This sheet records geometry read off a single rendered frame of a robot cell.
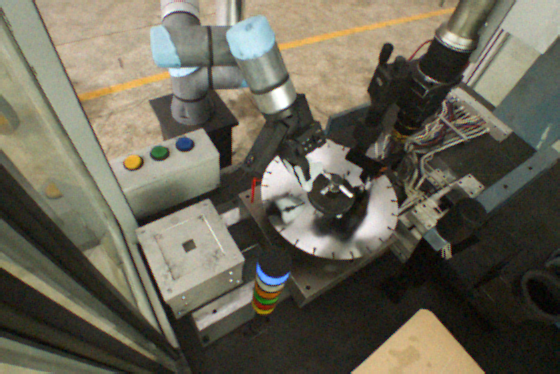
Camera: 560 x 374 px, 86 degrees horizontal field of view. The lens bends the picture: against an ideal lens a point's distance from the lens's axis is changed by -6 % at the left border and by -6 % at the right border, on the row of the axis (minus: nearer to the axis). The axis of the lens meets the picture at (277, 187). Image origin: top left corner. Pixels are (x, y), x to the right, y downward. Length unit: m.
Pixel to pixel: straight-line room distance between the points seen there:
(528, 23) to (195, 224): 0.71
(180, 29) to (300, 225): 0.45
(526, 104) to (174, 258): 0.72
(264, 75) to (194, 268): 0.41
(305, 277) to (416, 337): 0.33
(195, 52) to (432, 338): 0.85
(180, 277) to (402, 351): 0.56
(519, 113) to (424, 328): 0.55
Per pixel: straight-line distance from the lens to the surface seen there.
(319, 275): 0.77
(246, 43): 0.54
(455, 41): 0.62
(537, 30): 0.63
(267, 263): 0.42
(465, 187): 1.04
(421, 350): 0.92
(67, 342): 0.21
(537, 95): 0.66
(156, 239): 0.74
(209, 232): 0.73
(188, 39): 0.64
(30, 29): 0.48
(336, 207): 0.73
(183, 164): 0.85
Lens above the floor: 1.55
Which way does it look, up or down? 54 degrees down
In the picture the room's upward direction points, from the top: 11 degrees clockwise
